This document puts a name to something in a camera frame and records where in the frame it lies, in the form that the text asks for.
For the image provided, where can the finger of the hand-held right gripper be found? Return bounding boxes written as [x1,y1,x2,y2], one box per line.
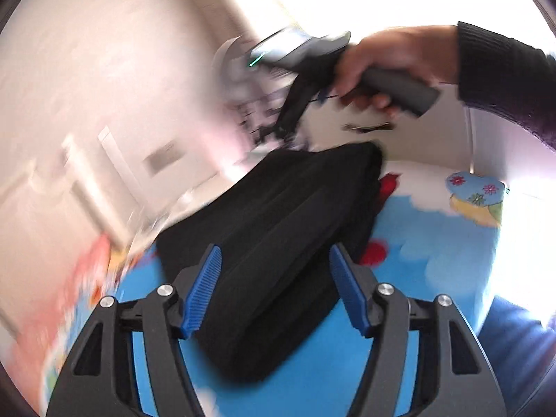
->
[273,72,331,137]

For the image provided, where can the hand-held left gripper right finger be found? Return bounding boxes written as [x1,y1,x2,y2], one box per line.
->
[329,242,508,417]

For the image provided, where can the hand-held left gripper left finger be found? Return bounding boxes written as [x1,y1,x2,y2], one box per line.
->
[46,244,223,417]

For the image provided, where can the black pants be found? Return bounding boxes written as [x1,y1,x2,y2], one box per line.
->
[156,141,385,385]

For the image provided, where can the person's right forearm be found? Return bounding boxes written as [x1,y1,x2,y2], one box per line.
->
[455,21,556,150]

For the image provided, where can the person's right hand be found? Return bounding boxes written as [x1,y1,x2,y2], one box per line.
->
[336,25,461,117]

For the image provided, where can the grey standing fan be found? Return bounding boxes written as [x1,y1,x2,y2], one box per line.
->
[213,37,313,150]

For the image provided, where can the blue cartoon printed mat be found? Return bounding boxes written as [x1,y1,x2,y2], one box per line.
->
[39,169,507,417]

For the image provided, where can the person's leg in jeans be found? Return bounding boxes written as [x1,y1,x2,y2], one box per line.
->
[478,294,551,406]

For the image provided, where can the wall vent grille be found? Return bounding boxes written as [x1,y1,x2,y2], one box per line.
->
[143,141,187,177]

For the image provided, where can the white wall pipe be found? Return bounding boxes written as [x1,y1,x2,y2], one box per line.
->
[61,132,133,246]

